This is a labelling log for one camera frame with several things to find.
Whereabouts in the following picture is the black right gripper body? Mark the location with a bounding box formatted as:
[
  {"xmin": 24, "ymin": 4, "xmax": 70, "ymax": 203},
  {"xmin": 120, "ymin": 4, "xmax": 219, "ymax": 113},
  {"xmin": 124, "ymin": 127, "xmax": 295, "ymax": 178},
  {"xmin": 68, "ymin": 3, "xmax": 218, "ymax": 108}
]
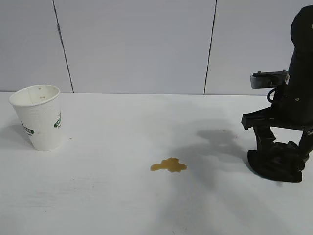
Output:
[{"xmin": 241, "ymin": 46, "xmax": 313, "ymax": 133}]

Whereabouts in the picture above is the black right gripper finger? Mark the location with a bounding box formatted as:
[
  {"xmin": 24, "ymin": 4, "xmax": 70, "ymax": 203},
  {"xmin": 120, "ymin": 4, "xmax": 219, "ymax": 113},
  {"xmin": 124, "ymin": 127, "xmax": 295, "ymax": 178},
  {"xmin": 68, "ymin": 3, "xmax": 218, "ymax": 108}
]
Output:
[
  {"xmin": 254, "ymin": 126, "xmax": 277, "ymax": 152},
  {"xmin": 299, "ymin": 129, "xmax": 313, "ymax": 162}
]

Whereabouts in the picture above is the black purple cloth rag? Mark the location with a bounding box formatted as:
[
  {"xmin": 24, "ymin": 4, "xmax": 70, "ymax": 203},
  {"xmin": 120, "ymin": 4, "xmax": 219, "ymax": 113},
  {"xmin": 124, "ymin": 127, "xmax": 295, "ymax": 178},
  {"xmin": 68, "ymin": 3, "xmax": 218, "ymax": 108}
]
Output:
[{"xmin": 247, "ymin": 141, "xmax": 305, "ymax": 183}]

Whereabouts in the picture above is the white paper cup green logo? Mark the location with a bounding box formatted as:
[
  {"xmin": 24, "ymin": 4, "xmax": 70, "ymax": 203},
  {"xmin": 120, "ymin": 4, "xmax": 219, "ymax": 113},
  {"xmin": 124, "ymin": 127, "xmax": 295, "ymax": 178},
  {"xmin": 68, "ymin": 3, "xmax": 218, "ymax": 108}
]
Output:
[{"xmin": 9, "ymin": 85, "xmax": 62, "ymax": 152}]

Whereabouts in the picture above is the brown liquid spill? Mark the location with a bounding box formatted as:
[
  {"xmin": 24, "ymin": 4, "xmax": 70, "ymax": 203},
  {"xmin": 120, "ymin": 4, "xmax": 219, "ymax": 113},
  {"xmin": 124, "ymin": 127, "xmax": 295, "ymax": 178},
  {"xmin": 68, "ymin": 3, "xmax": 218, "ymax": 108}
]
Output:
[{"xmin": 150, "ymin": 157, "xmax": 188, "ymax": 174}]

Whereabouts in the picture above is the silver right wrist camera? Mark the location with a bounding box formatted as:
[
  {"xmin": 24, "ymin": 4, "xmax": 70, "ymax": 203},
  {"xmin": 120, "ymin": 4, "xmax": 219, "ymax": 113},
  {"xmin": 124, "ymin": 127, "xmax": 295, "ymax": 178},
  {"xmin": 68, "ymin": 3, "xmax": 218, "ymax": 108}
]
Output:
[{"xmin": 249, "ymin": 70, "xmax": 291, "ymax": 90}]

